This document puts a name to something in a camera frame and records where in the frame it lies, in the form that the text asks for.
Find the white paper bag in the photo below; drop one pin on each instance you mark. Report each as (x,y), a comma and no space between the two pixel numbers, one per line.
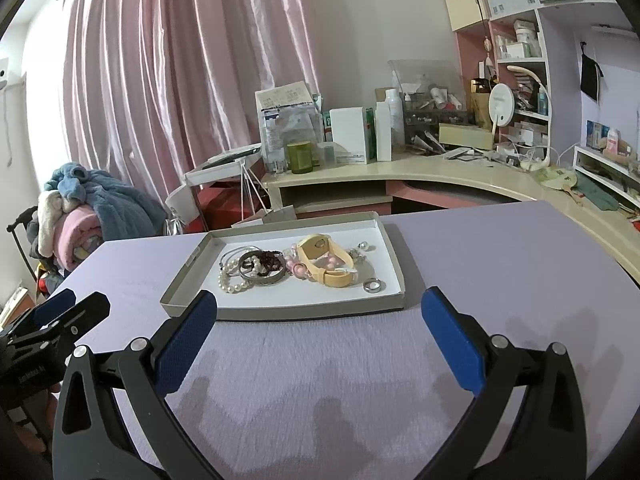
(280,216)

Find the green candle jar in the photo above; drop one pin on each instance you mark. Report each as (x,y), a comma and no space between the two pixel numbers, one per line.
(300,157)

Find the wide white box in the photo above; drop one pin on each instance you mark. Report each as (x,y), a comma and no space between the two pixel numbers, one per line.
(349,135)

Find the white bottle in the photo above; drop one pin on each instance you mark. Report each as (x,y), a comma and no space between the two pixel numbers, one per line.
(395,115)

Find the beige curved desk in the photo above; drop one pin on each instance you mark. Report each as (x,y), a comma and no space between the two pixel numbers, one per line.
(450,175)

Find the green cloth pouch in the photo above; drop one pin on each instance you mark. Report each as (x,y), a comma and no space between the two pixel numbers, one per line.
(597,197)

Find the pink curtain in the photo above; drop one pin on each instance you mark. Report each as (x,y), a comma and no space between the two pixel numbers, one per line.
(175,60)

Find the white bookshelf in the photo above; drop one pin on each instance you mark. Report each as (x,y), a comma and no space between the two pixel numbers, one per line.
(520,60)

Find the brown paper bag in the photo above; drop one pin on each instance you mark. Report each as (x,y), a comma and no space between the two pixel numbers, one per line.
(481,110)

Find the clear acrylic organizer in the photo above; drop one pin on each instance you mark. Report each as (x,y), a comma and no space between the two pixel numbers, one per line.
(425,75)

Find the red cabinet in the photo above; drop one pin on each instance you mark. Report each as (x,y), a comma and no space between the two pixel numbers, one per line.
(220,210)

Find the white storage box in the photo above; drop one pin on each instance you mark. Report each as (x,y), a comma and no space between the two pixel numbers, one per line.
(225,165)

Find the white desk lamp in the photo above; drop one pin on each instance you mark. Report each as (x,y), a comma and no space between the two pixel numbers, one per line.
(545,120)

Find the slim white box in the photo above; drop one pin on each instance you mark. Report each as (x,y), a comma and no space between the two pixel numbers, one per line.
(384,132)

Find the beige flat box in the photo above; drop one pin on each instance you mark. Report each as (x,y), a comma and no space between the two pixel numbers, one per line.
(465,136)

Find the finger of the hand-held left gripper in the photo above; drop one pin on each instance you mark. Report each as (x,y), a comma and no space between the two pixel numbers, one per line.
(52,305)
(85,317)

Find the green hand fan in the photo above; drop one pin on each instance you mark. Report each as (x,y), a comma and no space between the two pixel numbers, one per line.
(555,178)

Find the grey cardboard tray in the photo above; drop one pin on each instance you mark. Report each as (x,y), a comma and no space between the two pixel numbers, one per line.
(300,301)

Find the white desk riser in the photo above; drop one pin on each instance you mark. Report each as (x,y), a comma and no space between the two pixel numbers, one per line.
(605,162)

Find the white wall camera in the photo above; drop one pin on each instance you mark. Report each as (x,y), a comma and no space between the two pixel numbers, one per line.
(3,74)

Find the round white mirror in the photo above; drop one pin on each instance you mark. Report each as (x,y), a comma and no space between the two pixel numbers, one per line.
(501,105)

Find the white blanket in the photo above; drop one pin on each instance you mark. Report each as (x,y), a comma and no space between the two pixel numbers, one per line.
(50,220)

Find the person's left hand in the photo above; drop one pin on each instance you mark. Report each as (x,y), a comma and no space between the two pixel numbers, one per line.
(35,432)

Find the green box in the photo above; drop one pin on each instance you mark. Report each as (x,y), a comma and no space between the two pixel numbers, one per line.
(370,132)

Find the white printed carton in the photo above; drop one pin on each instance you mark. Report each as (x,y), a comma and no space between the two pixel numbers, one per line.
(285,96)

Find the black wall pouch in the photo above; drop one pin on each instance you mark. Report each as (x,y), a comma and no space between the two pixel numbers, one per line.
(591,77)

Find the silver bangle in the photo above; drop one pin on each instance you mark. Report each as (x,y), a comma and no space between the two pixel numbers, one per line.
(270,281)

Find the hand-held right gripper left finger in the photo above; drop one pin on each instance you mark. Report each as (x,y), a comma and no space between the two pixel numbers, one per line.
(185,340)

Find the blue fleece blanket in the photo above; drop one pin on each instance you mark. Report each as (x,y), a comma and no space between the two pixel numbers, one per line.
(125,205)

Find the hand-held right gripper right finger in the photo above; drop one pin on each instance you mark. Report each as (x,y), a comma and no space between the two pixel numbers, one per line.
(452,340)

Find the blue white carton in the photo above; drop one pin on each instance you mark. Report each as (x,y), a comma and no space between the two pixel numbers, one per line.
(596,134)

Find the pink blanket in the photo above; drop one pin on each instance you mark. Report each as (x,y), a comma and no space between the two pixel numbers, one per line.
(80,240)

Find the pearl drop earrings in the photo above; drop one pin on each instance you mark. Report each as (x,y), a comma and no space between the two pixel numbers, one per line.
(364,247)

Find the clear plastic bag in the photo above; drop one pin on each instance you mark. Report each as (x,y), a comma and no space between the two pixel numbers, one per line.
(295,127)

